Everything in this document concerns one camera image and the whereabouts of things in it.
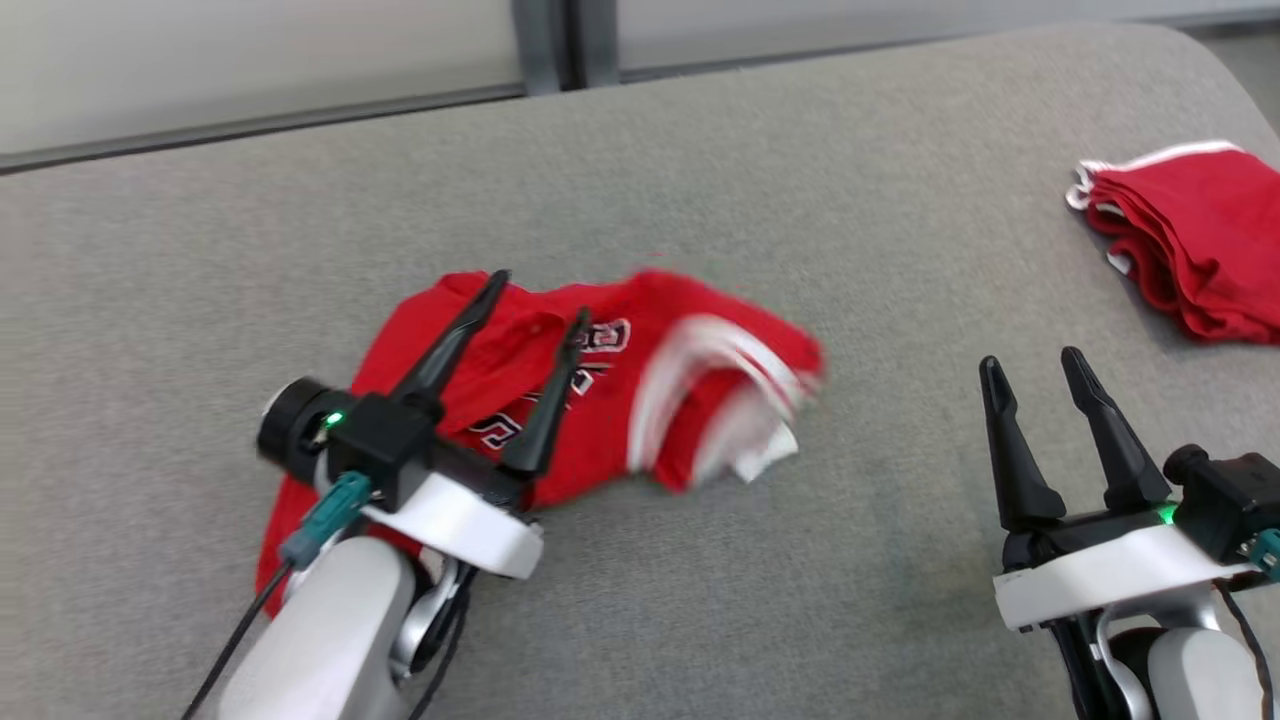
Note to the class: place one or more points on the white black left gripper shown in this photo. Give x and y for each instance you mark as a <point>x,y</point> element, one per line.
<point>470,525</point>

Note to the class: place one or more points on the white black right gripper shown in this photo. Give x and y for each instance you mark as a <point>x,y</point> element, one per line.
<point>1100,570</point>

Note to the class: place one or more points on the red jersey with number 23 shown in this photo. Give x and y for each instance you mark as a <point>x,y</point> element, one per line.
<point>640,340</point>

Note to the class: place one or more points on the red shorts with white stripe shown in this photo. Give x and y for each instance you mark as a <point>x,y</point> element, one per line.
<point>1200,240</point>

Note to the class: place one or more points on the white grey robot left arm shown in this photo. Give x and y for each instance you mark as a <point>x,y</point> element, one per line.
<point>330,640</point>

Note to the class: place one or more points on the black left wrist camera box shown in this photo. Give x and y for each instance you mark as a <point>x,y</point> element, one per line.
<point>380,440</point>

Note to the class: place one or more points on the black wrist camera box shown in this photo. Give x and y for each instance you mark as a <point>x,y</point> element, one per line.
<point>1230,500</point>
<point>380,440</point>

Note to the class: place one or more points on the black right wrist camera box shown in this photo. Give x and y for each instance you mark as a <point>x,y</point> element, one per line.
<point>1230,500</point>

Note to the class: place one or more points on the grey vertical partition post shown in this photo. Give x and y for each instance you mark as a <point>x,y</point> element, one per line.
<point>560,45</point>

